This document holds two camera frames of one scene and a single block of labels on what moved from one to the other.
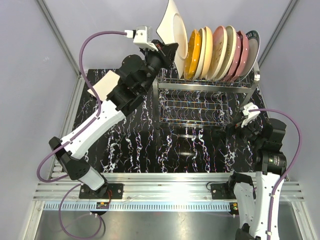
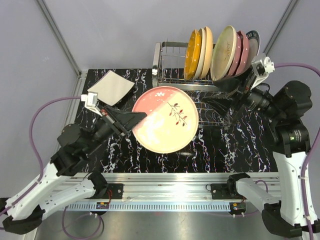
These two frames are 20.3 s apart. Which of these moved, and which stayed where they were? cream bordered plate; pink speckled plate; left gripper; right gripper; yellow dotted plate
Moved: pink speckled plate; right gripper; left gripper
Stayed: cream bordered plate; yellow dotted plate
